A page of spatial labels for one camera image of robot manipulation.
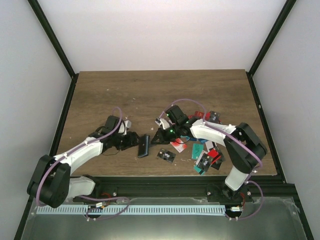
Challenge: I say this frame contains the red card with gold text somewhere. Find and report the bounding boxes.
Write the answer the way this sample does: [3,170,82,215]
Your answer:
[188,111,208,119]

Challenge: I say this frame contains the white card red circle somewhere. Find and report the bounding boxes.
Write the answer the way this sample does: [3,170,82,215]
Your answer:
[170,138,187,153]

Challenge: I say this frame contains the black frame post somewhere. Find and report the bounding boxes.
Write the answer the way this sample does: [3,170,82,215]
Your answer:
[246,0,297,76]
[26,0,76,78]

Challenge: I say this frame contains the black VIP card right pile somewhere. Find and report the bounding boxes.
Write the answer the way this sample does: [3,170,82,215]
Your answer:
[194,152,214,175]

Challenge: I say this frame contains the teal VIP card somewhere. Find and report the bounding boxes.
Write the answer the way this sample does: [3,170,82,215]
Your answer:
[191,143,204,160]

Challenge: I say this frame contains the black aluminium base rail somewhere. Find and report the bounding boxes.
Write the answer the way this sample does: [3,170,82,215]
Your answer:
[32,176,296,201]

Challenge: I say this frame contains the red card right pile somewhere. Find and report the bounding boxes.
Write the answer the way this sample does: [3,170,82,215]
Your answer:
[207,148,222,164]

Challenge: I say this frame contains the left black frame post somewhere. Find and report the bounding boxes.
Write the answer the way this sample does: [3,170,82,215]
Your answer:
[26,0,76,78]

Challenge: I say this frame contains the black leather card holder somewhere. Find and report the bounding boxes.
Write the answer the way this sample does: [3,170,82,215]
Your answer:
[137,134,150,158]

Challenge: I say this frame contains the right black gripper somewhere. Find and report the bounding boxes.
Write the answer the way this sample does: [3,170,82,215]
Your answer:
[151,123,181,145]

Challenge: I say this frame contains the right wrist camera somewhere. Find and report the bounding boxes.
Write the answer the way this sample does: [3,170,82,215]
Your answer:
[155,117,172,130]

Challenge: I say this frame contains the right black frame post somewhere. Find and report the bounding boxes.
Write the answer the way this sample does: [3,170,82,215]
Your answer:
[246,0,297,76]

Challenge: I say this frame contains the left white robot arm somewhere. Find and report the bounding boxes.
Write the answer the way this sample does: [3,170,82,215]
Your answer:
[27,115,139,208]

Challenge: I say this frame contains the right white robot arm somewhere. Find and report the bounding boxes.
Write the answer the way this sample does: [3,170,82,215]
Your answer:
[151,105,267,202]

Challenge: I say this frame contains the light blue cable duct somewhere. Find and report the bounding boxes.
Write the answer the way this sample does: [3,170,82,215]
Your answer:
[36,204,226,216]

